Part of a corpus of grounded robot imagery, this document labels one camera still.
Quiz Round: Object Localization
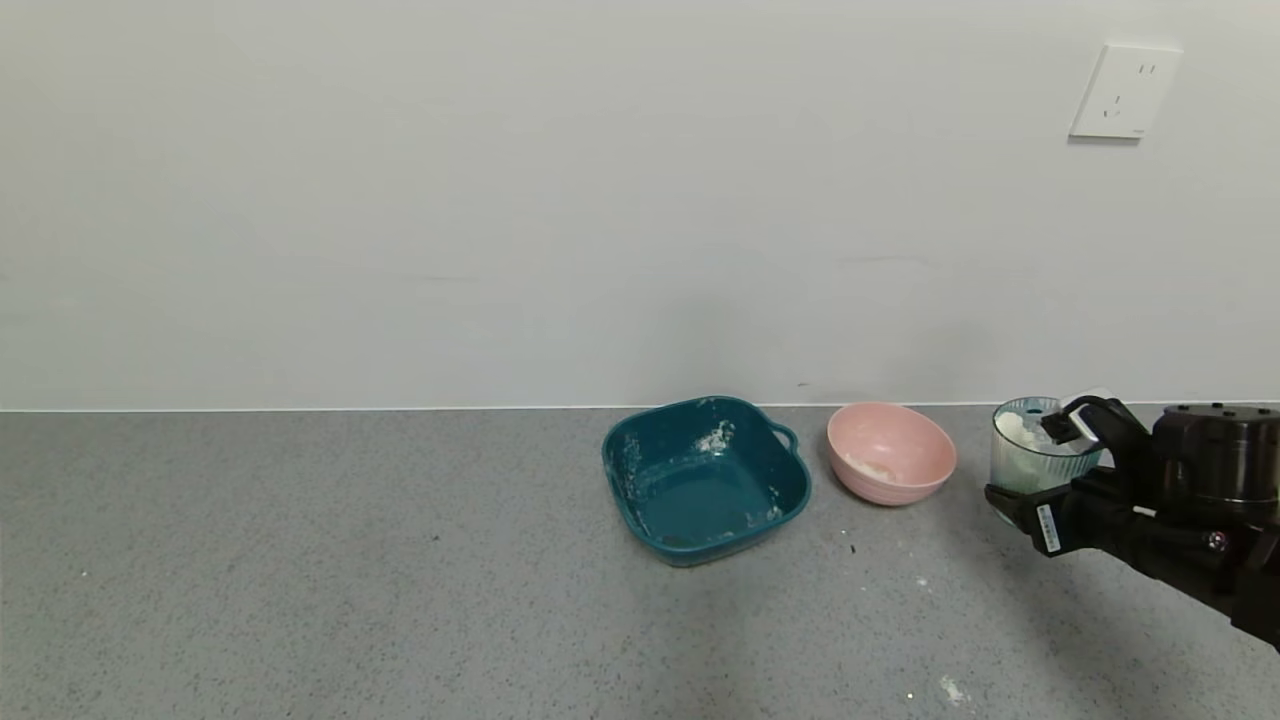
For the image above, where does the clear ribbed plastic cup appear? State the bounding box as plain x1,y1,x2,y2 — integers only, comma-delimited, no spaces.
990,397,1103,501

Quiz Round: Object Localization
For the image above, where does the white wall socket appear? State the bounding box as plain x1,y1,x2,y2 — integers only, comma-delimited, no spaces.
1068,43,1184,140

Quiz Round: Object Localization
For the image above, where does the pink ribbed bowl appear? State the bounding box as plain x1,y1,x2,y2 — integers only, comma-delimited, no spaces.
826,402,958,507

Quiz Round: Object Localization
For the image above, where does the teal square handled tray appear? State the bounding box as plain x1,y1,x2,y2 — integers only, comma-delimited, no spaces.
601,395,813,569

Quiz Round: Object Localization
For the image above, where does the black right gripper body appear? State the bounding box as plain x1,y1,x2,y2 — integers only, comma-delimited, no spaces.
1022,467,1160,557

